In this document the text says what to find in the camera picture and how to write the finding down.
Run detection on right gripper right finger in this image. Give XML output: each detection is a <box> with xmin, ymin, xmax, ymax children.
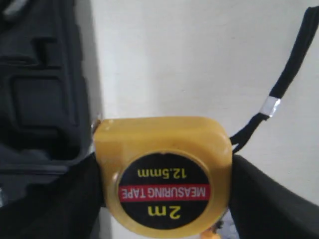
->
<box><xmin>229</xmin><ymin>155</ymin><xmax>319</xmax><ymax>239</ymax></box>

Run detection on orange black handled pliers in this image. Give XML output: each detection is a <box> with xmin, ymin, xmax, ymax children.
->
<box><xmin>200</xmin><ymin>220</ymin><xmax>234</xmax><ymax>239</ymax></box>

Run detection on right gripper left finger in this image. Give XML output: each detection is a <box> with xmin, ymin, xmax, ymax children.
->
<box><xmin>0</xmin><ymin>154</ymin><xmax>103</xmax><ymax>239</ymax></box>

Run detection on black plastic tool case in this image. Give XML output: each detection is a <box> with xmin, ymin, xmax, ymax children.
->
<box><xmin>0</xmin><ymin>0</ymin><xmax>92</xmax><ymax>206</ymax></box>

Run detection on yellow measuring tape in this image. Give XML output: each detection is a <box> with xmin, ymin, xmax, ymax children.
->
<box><xmin>91</xmin><ymin>6</ymin><xmax>319</xmax><ymax>231</ymax></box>

